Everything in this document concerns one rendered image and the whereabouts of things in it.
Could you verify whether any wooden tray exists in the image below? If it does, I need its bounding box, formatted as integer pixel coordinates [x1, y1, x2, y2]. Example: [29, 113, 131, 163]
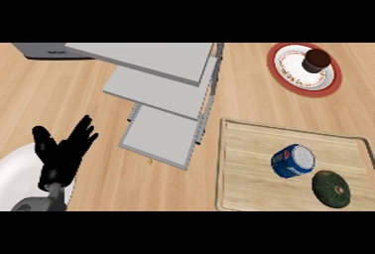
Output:
[215, 117, 375, 212]

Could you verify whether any blue can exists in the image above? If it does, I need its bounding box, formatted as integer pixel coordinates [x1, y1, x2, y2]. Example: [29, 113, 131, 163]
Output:
[270, 143, 317, 180]

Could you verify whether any dark green avocado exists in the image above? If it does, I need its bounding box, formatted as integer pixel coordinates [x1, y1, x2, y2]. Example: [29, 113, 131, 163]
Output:
[310, 170, 351, 209]

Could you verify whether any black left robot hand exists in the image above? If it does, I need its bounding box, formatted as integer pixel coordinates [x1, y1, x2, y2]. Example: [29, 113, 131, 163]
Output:
[30, 114, 98, 192]

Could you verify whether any chocolate cupcake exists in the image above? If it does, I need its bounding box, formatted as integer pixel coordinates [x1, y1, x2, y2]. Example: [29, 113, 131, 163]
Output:
[299, 49, 332, 74]

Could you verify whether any grey flat appliance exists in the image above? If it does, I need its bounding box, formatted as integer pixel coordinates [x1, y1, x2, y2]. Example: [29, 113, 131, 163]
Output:
[10, 43, 95, 62]

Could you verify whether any grey tiered shelf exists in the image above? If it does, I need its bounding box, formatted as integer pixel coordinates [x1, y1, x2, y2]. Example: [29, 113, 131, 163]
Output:
[64, 43, 225, 172]

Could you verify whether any red rimmed white plate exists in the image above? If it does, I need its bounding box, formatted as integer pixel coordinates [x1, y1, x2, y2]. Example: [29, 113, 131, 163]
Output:
[265, 43, 343, 98]

